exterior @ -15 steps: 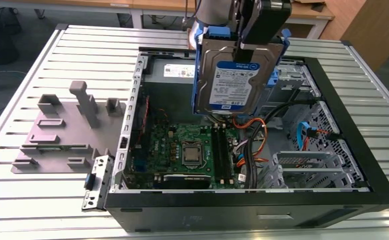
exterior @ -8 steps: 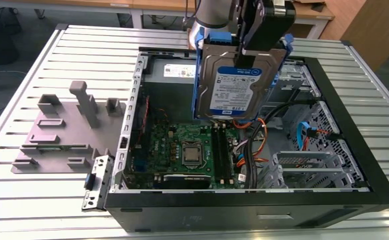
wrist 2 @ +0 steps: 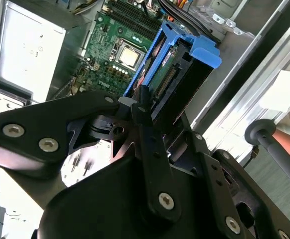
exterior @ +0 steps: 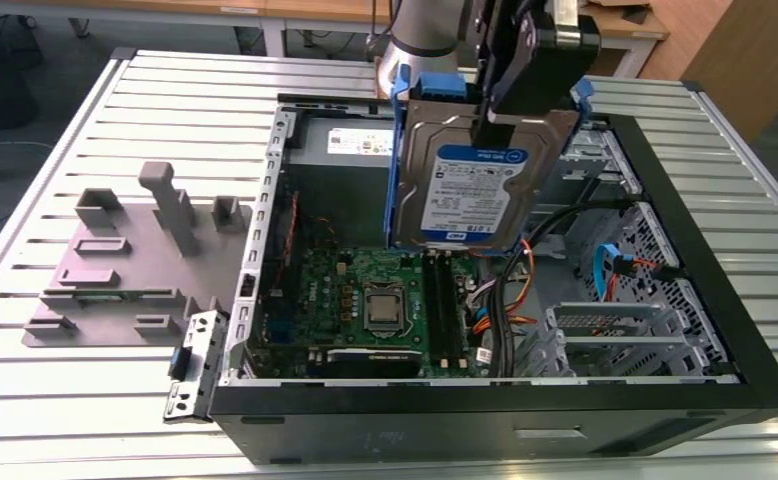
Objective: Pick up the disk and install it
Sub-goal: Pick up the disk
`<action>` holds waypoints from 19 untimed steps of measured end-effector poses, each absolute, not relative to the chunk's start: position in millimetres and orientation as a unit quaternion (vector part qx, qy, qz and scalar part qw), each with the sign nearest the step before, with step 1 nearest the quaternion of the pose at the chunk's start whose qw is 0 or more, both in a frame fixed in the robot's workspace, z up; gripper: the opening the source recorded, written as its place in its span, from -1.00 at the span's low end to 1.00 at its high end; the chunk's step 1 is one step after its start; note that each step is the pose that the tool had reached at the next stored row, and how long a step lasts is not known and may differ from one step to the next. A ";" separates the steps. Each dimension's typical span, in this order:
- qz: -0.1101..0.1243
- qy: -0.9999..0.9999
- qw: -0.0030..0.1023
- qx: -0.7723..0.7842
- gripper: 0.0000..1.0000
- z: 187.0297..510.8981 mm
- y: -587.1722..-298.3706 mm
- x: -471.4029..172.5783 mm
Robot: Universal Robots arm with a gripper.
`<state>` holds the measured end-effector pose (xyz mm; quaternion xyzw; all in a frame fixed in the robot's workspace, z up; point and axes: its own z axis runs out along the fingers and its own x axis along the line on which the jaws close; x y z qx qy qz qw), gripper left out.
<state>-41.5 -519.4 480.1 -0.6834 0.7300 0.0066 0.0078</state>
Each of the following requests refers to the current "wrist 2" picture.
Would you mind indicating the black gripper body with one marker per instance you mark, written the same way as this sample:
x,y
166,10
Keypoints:
x,y
97,211

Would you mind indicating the round black tool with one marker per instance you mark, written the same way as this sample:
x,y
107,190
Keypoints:
x,y
260,130

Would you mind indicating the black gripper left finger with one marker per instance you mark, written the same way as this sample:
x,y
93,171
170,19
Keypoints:
x,y
35,124

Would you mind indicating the hard disk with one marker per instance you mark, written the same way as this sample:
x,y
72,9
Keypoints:
x,y
184,82

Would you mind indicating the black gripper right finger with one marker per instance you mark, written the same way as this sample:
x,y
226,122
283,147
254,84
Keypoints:
x,y
217,174

